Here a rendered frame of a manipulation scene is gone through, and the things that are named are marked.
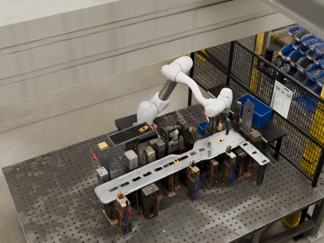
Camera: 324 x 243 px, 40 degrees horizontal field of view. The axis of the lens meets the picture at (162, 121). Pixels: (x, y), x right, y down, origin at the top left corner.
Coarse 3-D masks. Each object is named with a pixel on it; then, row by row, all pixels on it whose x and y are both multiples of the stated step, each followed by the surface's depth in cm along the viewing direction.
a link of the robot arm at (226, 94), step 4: (224, 88) 357; (228, 88) 357; (220, 92) 357; (224, 92) 353; (228, 92) 353; (220, 96) 356; (224, 96) 354; (228, 96) 354; (224, 100) 353; (228, 100) 355; (228, 104) 356
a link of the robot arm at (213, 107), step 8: (176, 80) 380; (184, 80) 376; (192, 80) 375; (192, 88) 369; (200, 96) 359; (208, 104) 349; (216, 104) 348; (224, 104) 352; (208, 112) 347; (216, 112) 346
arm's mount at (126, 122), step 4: (128, 116) 453; (132, 116) 453; (136, 116) 453; (116, 120) 448; (120, 120) 448; (124, 120) 448; (128, 120) 448; (132, 120) 449; (136, 120) 449; (116, 124) 448; (120, 124) 443; (124, 124) 443; (128, 124) 443; (132, 124) 444; (156, 124) 445; (120, 128) 440; (124, 128) 439; (156, 128) 441; (152, 132) 436; (144, 136) 431; (148, 136) 432; (152, 136) 434; (156, 136) 437; (140, 140) 429; (144, 140) 432; (148, 140) 435
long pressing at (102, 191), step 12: (204, 144) 388; (216, 144) 388; (228, 144) 388; (168, 156) 376; (180, 156) 376; (192, 156) 376; (204, 156) 376; (144, 168) 365; (156, 168) 366; (168, 168) 365; (180, 168) 366; (120, 180) 355; (144, 180) 355; (156, 180) 356; (96, 192) 346; (108, 192) 345
